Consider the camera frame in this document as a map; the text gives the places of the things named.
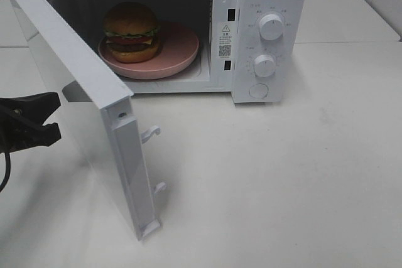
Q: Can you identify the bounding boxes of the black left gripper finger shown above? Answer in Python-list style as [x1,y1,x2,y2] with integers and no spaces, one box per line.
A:
[1,122,61,153]
[1,92,60,130]

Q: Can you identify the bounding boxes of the toy hamburger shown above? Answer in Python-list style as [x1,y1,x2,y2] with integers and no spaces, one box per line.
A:
[103,2,160,63]

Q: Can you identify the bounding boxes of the pink round plate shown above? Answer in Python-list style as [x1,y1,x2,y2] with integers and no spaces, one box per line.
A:
[97,21,200,80]

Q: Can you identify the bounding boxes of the round white door button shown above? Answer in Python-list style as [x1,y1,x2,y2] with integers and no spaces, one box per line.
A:
[249,83,269,99]

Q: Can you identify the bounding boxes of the glass microwave turntable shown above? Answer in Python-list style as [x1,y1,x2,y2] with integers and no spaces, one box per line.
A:
[114,48,204,82]

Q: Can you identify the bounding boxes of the white warning label sticker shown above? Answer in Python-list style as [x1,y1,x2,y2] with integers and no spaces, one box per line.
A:
[217,22,234,58]

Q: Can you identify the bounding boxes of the lower white dial knob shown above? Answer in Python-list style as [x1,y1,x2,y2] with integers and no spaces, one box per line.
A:
[254,54,277,78]

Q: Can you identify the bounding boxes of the white dial knob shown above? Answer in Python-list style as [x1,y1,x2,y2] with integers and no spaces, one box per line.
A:
[258,11,285,41]
[254,54,277,78]

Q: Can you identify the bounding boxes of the upper white dial knob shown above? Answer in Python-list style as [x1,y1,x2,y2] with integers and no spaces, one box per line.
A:
[258,11,285,41]

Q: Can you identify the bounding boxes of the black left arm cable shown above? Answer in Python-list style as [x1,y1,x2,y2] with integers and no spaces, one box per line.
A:
[0,151,13,193]

